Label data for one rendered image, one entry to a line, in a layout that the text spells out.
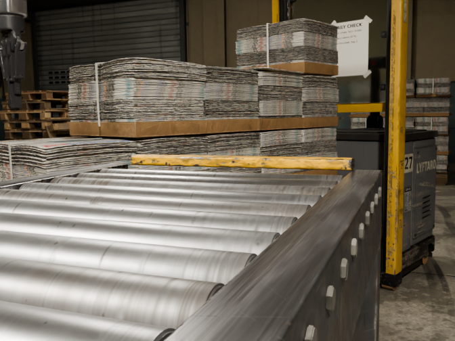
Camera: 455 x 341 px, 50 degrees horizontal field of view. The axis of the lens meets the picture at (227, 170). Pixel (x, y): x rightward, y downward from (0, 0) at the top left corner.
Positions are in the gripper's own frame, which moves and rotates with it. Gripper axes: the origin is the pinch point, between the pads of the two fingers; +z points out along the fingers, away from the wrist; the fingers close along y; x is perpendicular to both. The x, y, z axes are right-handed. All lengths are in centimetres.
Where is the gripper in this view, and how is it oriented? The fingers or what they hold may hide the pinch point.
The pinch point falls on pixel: (14, 95)
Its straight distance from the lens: 145.8
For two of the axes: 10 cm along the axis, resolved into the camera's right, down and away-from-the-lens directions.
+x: -6.6, 1.0, -7.4
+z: 0.2, 9.9, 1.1
